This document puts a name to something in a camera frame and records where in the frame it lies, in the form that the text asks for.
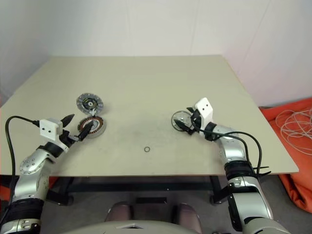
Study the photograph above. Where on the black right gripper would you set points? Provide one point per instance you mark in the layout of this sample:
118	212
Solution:
196	120

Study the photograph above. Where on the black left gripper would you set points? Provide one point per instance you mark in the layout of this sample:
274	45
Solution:
66	139

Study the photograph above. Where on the silver motor rotor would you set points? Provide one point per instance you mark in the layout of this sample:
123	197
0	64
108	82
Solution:
179	117

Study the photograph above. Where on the motor stator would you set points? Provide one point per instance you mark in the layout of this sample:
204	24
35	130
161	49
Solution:
98	125

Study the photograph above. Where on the silver motor end cap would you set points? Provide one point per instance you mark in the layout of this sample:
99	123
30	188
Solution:
89	103

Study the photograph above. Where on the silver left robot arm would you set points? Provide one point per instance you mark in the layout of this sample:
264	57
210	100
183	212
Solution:
31	165

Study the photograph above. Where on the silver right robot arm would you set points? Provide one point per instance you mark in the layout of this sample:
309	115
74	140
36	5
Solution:
231	151

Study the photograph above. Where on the orange beanbag cushion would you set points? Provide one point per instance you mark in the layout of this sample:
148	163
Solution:
302	109
3	181

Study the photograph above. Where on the dark purple rounded shape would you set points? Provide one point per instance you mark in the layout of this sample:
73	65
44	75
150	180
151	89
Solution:
186	214
119	212

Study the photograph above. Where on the grey robot torso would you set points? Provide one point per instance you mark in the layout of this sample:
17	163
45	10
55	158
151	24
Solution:
97	229

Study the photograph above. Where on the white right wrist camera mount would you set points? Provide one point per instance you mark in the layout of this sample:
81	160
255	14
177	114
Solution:
204	107

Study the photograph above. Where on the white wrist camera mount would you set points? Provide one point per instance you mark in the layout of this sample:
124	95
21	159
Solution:
48	129
204	107

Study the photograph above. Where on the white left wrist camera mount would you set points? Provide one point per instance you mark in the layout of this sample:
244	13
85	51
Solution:
48	129

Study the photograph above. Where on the black table frame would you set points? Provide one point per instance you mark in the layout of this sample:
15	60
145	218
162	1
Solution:
122	187

